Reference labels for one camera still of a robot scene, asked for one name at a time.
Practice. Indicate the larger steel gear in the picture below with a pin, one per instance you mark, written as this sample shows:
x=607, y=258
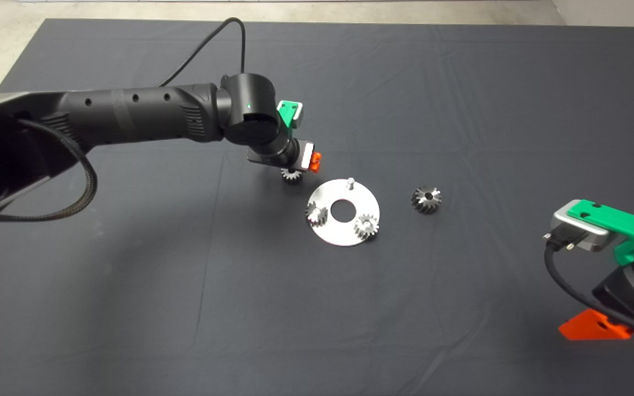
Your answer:
x=426, y=199

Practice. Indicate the round metal plate with hole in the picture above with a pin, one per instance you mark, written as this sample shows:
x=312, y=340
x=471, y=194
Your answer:
x=339, y=236

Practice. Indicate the dark grey table cloth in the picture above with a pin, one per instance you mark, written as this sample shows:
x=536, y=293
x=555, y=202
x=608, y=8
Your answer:
x=405, y=82

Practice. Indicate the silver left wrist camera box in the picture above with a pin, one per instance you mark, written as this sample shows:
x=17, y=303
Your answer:
x=299, y=118

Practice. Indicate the green right wrist camera mount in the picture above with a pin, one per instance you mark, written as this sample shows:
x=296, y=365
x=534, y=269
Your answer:
x=614, y=220

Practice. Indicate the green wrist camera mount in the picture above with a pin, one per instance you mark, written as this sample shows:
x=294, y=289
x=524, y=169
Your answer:
x=614, y=220
x=285, y=113

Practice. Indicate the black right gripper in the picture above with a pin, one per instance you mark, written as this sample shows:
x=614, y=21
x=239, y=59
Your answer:
x=625, y=297

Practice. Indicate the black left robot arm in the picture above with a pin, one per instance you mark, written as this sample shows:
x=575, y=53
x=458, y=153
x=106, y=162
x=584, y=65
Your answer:
x=130, y=113

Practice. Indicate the small steel gear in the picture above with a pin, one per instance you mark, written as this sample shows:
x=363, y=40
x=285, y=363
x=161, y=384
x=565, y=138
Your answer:
x=316, y=213
x=291, y=177
x=366, y=226

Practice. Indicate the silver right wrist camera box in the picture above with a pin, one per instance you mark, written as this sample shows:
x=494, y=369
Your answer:
x=581, y=239

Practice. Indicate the green left wrist camera mount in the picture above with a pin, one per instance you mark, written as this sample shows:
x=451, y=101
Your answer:
x=285, y=113

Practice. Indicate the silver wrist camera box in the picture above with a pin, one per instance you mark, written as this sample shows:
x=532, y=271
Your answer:
x=299, y=118
x=581, y=239

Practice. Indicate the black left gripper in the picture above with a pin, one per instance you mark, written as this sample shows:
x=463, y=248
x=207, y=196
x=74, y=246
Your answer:
x=306, y=157

